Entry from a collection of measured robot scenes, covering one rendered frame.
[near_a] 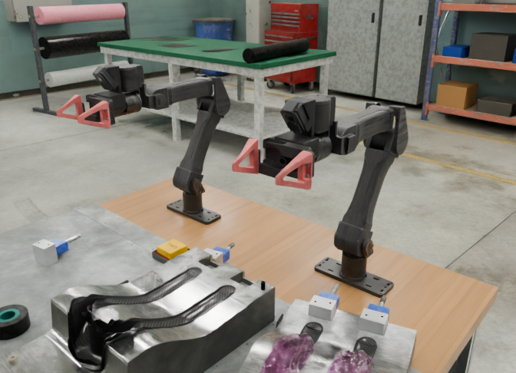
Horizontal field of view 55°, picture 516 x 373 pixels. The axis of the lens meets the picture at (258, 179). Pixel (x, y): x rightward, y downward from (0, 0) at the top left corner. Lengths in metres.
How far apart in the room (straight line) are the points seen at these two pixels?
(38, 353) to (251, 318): 0.41
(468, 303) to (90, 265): 0.96
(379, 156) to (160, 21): 7.71
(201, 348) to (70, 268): 0.55
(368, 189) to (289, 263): 0.31
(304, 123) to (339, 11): 6.14
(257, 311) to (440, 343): 0.39
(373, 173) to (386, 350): 0.43
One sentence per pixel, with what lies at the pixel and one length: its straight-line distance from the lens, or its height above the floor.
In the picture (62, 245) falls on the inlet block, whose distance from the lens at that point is 1.46.
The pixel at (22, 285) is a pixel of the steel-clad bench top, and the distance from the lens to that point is 1.39.
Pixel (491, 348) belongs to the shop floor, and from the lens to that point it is 2.52.
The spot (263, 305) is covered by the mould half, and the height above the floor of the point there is 0.86.
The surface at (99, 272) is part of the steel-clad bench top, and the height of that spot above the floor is 0.80.
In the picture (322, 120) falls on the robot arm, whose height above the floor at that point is 1.26.
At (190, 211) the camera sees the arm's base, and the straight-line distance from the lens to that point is 1.61.
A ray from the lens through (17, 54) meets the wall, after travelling 7.73.
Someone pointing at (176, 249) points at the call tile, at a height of 0.84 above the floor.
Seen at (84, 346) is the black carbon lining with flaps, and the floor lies 0.87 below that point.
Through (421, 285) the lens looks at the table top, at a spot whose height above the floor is 0.80.
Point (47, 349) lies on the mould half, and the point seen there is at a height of 0.86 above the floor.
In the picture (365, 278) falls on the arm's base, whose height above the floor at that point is 0.81.
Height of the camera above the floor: 1.50
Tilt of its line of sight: 22 degrees down
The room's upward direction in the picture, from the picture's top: straight up
